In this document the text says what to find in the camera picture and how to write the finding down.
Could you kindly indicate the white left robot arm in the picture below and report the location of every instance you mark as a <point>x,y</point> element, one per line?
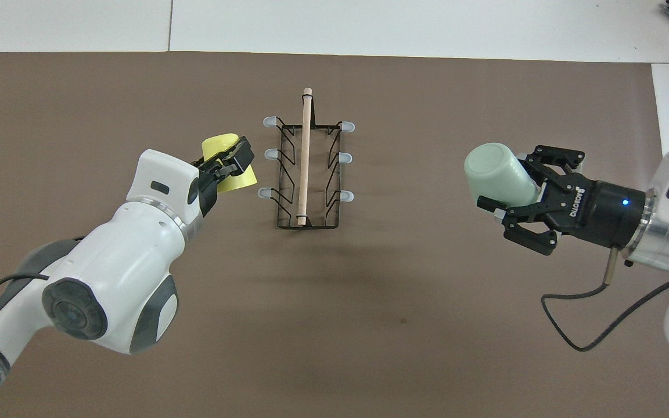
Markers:
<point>125,261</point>

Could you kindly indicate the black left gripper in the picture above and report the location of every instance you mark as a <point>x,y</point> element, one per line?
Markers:
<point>204,191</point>

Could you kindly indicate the light green plastic cup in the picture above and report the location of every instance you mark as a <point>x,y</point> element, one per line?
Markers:
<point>497,171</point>

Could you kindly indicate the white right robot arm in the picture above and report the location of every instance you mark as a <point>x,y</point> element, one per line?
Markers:
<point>665,232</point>

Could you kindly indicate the yellow plastic cup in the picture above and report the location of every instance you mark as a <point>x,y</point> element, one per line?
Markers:
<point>238,181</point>

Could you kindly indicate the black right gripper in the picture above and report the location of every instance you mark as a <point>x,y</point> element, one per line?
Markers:
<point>601,215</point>

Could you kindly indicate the brown table mat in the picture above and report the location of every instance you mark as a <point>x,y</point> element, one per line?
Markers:
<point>369,319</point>

